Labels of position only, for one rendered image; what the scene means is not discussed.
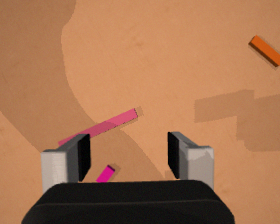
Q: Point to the orange rod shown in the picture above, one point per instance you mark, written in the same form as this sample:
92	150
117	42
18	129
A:
265	50

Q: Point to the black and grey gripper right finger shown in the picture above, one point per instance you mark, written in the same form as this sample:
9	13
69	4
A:
189	161

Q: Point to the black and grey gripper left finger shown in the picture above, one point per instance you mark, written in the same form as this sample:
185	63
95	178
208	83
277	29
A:
68	163

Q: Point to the magenta block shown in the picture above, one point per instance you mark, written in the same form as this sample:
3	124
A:
106	174

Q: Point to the pink rod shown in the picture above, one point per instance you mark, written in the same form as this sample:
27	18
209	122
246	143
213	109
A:
106	125

